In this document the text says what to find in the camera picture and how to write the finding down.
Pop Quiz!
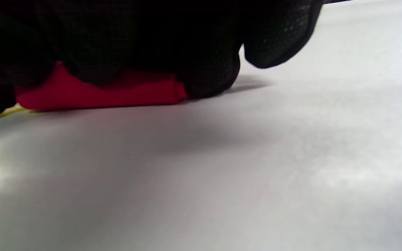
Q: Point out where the yellow ribbed basket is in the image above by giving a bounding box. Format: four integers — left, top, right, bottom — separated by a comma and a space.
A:
0, 106, 32, 121

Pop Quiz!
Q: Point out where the pink sock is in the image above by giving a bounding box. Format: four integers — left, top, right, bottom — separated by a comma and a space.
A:
14, 62, 188, 112

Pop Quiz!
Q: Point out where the person's right hand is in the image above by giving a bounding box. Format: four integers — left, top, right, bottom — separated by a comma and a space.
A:
0, 0, 323, 117

